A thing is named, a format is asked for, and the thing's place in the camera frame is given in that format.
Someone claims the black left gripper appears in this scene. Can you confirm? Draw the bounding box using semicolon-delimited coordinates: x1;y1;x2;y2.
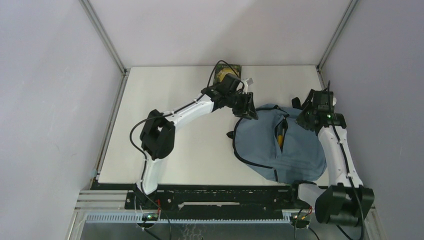
225;91;259;121

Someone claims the blue student backpack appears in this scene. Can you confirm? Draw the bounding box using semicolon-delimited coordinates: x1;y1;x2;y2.
226;103;327;184

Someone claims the yellow highlighter cap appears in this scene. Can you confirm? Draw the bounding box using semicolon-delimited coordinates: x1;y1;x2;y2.
277;130;285;149

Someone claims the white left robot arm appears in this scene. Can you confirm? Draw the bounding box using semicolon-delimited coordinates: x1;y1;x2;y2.
129;73;258;209

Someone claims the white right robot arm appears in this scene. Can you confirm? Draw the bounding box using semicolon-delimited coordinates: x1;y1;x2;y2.
289;89;375;227

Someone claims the dark green forest book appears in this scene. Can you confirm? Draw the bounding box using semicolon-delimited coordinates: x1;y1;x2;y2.
213;63;242;84

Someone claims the right aluminium corner post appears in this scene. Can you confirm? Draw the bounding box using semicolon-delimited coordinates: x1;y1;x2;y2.
316;0;360;72

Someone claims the aluminium corner post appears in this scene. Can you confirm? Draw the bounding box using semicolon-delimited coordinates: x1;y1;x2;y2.
78;0;127;75
316;0;360;72

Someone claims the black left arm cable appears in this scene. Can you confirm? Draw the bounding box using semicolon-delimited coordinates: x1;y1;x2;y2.
129;59;246;240

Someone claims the left aluminium corner post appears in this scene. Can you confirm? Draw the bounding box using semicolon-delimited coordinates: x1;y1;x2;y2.
78;0;127;75

